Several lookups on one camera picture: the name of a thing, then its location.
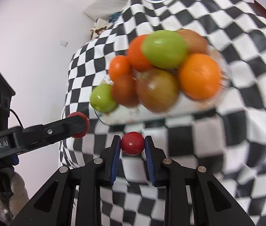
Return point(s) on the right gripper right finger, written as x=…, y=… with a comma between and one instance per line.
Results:
x=164, y=172

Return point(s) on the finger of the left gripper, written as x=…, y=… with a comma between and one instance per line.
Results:
x=39, y=136

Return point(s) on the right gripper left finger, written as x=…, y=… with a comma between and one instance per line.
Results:
x=101, y=172

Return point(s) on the red cherry tomato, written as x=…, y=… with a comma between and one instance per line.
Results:
x=80, y=126
x=132, y=143

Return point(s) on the small green apple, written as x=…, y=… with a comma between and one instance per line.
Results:
x=101, y=99

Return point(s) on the red-brown apple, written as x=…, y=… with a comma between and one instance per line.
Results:
x=157, y=90

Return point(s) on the dark orange mandarin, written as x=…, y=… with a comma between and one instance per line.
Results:
x=124, y=91

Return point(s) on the large orange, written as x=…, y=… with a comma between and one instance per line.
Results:
x=199, y=76

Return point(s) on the small orange mandarin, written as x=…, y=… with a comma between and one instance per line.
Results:
x=119, y=66

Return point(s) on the large green apple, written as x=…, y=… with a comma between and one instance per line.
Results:
x=165, y=49

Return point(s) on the left hand holding gripper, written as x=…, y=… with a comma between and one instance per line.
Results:
x=13, y=194

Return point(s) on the floral ceramic plate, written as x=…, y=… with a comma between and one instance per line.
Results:
x=184, y=105

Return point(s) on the black white checkered cloth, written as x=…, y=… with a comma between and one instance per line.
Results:
x=230, y=139

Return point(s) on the orange on plate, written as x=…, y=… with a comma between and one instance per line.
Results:
x=136, y=58

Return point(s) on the brownish apple on plate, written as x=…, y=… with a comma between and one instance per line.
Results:
x=195, y=42

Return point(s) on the bear print pillow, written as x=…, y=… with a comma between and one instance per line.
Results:
x=99, y=26

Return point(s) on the wall socket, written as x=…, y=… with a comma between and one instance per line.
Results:
x=64, y=43

